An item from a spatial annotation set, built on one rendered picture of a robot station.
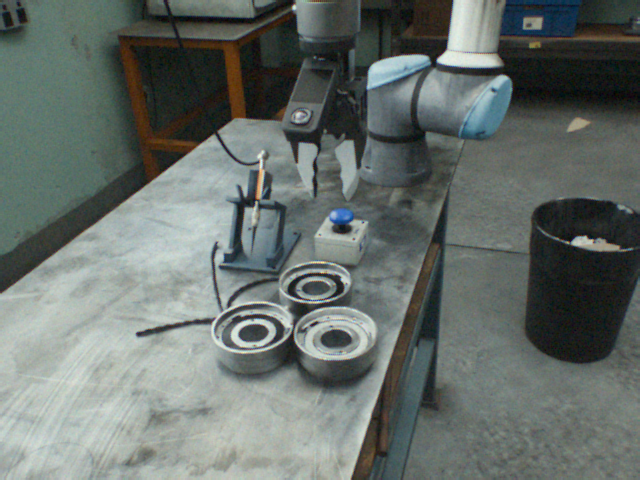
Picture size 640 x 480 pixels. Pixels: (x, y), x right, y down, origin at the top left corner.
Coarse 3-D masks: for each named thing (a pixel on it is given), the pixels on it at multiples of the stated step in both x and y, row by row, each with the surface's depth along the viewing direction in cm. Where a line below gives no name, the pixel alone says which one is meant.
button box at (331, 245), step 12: (324, 228) 98; (336, 228) 97; (348, 228) 97; (360, 228) 98; (324, 240) 96; (336, 240) 95; (348, 240) 95; (360, 240) 96; (324, 252) 97; (336, 252) 96; (348, 252) 96; (360, 252) 97; (348, 264) 97
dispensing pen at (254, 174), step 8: (264, 152) 98; (264, 160) 98; (264, 168) 98; (256, 176) 96; (248, 184) 96; (256, 184) 96; (248, 192) 96; (256, 192) 96; (256, 200) 97; (256, 208) 97; (256, 216) 97; (256, 224) 97
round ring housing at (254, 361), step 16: (240, 304) 82; (256, 304) 82; (272, 304) 82; (224, 320) 81; (256, 320) 81; (288, 320) 80; (240, 336) 80; (256, 336) 81; (272, 336) 78; (288, 336) 76; (224, 352) 75; (240, 352) 73; (256, 352) 73; (272, 352) 74; (288, 352) 77; (240, 368) 75; (256, 368) 75; (272, 368) 76
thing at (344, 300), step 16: (288, 272) 89; (304, 272) 90; (336, 272) 90; (304, 288) 88; (320, 288) 89; (352, 288) 85; (288, 304) 84; (304, 304) 82; (320, 304) 82; (336, 304) 83
